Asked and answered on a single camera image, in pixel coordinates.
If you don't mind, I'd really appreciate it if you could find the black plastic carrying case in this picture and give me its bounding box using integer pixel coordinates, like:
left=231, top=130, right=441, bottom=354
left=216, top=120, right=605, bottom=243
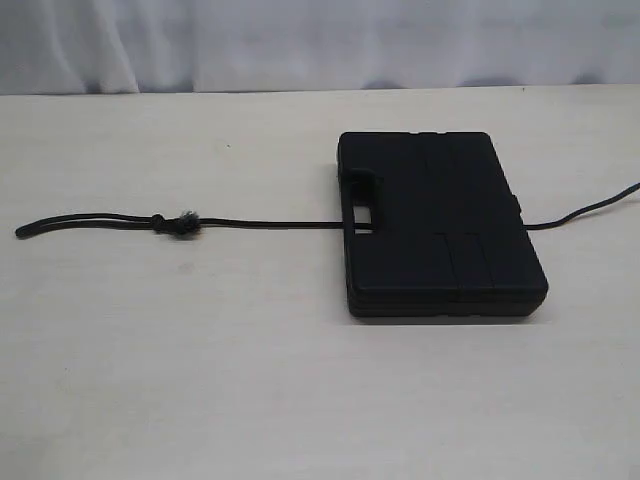
left=337, top=132, right=549, bottom=320

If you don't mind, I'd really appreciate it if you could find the white backdrop curtain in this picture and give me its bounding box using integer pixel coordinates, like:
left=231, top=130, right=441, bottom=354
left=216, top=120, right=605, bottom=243
left=1, top=1, right=639, bottom=95

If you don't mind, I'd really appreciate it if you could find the black cord with knot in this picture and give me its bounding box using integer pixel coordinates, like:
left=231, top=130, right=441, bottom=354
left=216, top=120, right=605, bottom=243
left=14, top=182, right=640, bottom=241

